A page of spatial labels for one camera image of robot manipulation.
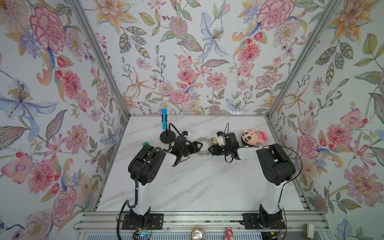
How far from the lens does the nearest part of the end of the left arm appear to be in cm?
80

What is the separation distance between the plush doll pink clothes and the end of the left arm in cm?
33

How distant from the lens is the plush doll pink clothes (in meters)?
1.00
